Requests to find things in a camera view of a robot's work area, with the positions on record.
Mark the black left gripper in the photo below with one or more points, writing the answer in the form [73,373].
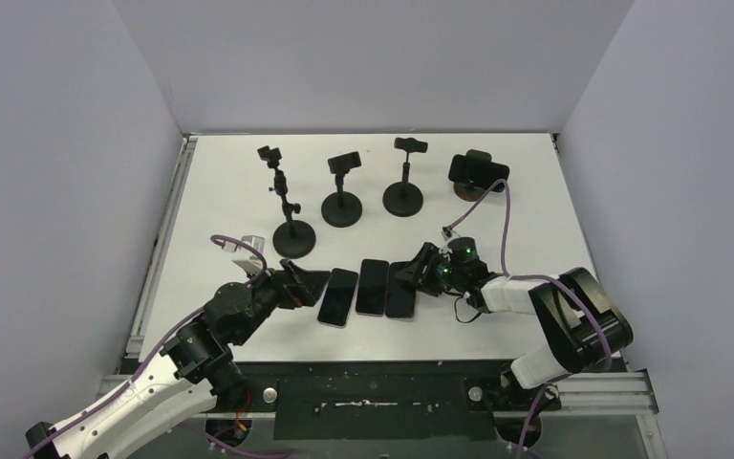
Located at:
[295,285]

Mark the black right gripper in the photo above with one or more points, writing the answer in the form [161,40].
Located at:
[426,269]

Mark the silver-edged black phone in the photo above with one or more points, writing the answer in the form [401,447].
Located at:
[338,298]

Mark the black bent-arm phone stand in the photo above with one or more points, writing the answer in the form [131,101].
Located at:
[294,238]

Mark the purple cased phone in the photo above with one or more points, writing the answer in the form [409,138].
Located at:
[372,287]

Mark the black round-base phone stand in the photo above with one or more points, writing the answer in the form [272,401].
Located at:
[403,198]

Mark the black ball-joint phone stand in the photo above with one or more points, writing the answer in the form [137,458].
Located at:
[342,209]

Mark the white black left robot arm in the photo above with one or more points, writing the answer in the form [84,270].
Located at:
[185,375]

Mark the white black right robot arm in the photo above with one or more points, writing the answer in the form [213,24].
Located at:
[581,324]

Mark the brown-base small phone stand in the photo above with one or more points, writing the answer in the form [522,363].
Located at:
[466,192]

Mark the black phone on brown stand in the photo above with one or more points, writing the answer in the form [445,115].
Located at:
[477,173]

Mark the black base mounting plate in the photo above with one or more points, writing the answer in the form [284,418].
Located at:
[383,400]

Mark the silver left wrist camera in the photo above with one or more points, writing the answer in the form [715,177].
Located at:
[247,256]

